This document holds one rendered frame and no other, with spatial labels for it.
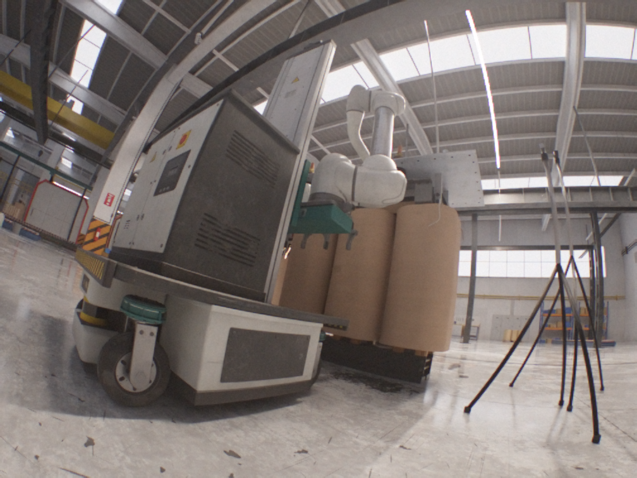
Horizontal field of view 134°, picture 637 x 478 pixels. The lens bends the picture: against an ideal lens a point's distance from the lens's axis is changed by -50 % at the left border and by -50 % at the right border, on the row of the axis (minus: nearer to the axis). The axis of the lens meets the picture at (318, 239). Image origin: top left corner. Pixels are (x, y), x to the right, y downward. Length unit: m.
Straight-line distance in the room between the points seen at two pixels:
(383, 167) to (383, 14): 4.01
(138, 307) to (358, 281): 1.39
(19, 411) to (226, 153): 0.74
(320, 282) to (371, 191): 1.04
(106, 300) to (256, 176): 0.53
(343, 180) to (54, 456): 1.15
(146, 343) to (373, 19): 4.92
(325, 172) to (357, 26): 4.17
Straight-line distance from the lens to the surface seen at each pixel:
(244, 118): 0.80
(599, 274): 10.89
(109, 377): 0.65
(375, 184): 1.08
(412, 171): 1.95
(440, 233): 1.66
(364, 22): 5.02
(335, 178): 1.09
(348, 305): 1.74
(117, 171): 11.64
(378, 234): 1.80
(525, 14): 11.68
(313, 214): 1.04
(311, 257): 2.00
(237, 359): 0.69
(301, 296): 1.97
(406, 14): 4.91
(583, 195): 11.09
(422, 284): 1.58
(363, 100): 1.56
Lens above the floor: 0.32
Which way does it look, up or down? 15 degrees up
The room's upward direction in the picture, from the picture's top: 11 degrees clockwise
